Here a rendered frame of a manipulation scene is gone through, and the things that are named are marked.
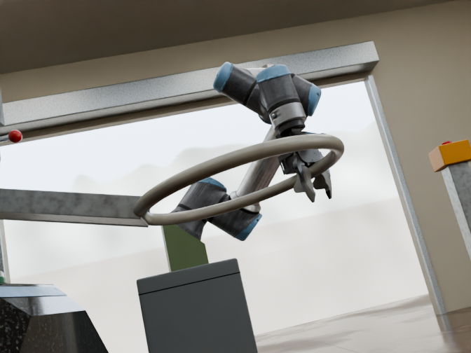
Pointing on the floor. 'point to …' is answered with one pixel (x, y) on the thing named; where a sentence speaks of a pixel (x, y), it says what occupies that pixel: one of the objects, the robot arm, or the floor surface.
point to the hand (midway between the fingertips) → (322, 195)
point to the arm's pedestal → (197, 310)
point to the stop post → (456, 181)
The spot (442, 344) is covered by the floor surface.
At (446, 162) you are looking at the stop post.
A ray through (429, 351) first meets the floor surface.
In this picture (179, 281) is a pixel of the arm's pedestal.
